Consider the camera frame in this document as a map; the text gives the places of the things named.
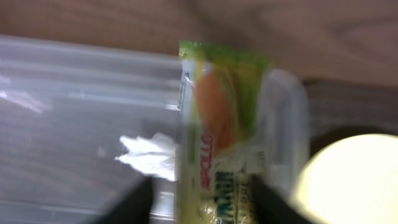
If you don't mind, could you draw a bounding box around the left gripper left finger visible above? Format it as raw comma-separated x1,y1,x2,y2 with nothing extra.
85,177,153,224

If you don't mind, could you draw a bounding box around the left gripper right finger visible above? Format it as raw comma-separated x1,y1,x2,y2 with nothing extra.
250,175,312,224

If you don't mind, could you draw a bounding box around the white tissue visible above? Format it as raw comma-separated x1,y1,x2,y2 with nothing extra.
115,133,177,182

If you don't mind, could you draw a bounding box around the green yellow snack wrapper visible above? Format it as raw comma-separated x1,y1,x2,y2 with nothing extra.
177,40,271,223

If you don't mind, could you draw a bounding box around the yellow plate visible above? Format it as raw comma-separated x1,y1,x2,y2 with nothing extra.
291,134,397,224

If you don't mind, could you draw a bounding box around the dark brown serving tray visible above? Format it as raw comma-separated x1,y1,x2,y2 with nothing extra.
304,80,397,157

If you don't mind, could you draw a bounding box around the clear plastic bin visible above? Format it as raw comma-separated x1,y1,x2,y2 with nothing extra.
1,36,308,223

